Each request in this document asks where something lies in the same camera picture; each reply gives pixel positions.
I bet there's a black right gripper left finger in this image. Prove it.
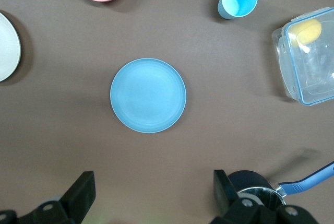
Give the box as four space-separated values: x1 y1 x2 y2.
0 171 97 224

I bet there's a brown table cover mat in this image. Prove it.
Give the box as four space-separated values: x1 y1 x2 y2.
0 0 334 224

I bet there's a blue plate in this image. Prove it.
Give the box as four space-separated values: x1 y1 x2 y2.
109 57 187 134

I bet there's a yellow round food piece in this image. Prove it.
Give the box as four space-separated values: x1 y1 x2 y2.
291 19 323 45

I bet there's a clear plastic lidded container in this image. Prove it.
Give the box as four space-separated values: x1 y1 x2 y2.
271 6 334 107

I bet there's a black saucepan blue handle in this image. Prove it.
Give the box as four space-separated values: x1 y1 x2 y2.
227 160 334 212

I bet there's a beige plate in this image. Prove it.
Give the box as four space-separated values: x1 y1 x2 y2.
0 11 21 82

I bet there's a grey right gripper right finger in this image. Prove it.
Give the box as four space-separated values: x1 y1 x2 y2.
211 169 318 224

